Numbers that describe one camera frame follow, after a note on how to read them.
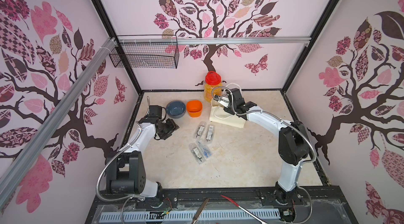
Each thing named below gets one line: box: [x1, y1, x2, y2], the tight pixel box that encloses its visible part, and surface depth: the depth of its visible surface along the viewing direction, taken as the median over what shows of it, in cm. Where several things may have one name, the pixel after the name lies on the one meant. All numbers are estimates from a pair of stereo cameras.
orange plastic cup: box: [186, 99, 203, 118], surface depth 106 cm
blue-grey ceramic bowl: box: [165, 100, 187, 119], surface depth 106 cm
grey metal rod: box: [190, 197, 211, 224], surface depth 72 cm
